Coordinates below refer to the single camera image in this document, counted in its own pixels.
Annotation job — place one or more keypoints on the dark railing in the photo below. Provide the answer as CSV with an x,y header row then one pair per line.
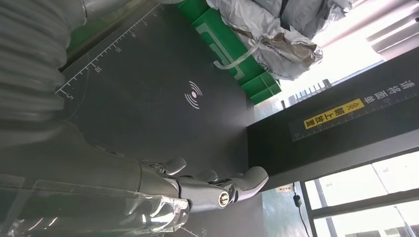
x,y
307,93

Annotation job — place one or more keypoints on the green plastic crate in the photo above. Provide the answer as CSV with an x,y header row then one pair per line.
x,y
229,39

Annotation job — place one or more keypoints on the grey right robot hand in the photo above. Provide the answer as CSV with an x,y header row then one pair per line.
x,y
82,183

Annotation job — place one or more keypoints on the dark window frame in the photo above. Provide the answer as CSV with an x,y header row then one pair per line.
x,y
360,204

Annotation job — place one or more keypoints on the black inbound scanner machine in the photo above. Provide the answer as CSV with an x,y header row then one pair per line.
x,y
147,114

